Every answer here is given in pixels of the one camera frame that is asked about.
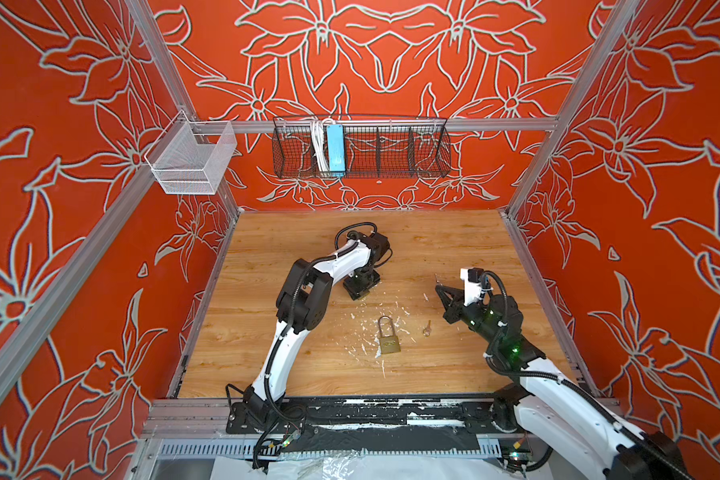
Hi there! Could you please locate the grey slotted cable duct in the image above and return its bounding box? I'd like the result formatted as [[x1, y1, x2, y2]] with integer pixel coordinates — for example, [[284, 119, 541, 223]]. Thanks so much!
[[154, 438, 502, 461]]

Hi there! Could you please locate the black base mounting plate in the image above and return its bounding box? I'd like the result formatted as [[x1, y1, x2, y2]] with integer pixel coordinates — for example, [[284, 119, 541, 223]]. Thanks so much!
[[225, 394, 536, 454]]

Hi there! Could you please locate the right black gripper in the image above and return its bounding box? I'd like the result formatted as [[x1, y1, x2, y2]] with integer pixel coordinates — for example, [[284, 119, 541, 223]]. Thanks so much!
[[435, 284, 506, 351]]

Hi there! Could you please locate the black wire basket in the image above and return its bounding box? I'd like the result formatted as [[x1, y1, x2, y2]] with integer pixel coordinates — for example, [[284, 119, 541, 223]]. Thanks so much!
[[272, 114, 452, 180]]

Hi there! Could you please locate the light blue box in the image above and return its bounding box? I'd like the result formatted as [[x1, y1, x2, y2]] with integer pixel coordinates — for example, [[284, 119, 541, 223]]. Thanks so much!
[[326, 123, 346, 177]]

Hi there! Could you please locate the white cables bundle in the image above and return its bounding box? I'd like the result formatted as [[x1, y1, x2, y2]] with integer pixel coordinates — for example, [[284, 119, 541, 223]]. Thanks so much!
[[309, 119, 330, 176]]

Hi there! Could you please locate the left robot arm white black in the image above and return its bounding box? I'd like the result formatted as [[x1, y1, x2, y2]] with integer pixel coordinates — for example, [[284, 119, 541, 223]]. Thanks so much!
[[227, 221, 393, 432]]

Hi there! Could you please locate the long-shackle brass padlock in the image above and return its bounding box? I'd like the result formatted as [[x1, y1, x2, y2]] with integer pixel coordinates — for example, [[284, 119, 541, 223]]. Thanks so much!
[[377, 315, 401, 355]]

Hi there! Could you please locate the white wire basket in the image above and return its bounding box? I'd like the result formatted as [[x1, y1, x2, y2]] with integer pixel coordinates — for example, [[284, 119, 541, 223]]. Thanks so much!
[[145, 110, 238, 195]]

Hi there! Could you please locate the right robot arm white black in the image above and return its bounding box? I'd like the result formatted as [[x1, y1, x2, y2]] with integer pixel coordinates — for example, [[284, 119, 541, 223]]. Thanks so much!
[[435, 267, 690, 479]]

